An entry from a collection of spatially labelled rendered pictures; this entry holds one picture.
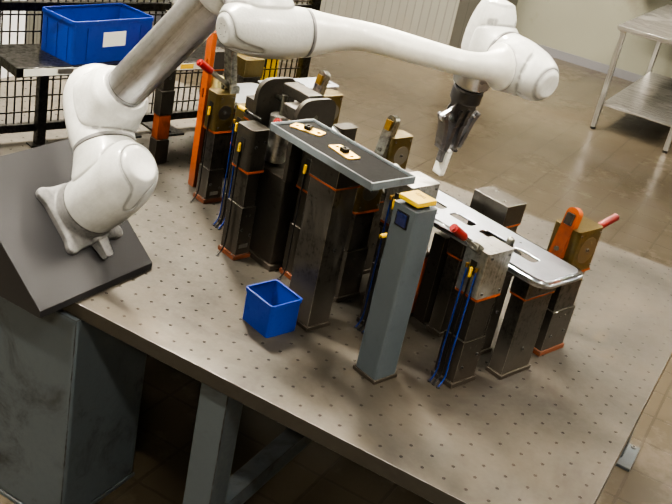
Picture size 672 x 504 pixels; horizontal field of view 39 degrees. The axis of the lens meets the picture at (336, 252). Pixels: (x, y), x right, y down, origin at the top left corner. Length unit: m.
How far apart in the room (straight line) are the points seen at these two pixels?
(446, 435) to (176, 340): 0.66
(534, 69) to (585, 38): 7.39
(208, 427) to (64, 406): 0.41
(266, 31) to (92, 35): 1.17
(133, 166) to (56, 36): 0.85
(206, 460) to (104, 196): 0.67
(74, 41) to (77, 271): 0.84
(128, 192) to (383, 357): 0.70
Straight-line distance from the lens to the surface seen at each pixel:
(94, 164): 2.31
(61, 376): 2.49
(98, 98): 2.33
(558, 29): 9.52
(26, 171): 2.45
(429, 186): 2.30
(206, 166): 2.94
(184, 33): 2.14
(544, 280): 2.24
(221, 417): 2.27
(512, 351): 2.37
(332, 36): 1.99
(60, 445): 2.61
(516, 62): 2.08
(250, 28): 1.90
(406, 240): 2.07
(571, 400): 2.42
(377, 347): 2.20
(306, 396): 2.15
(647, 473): 3.58
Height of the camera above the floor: 1.91
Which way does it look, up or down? 26 degrees down
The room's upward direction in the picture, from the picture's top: 12 degrees clockwise
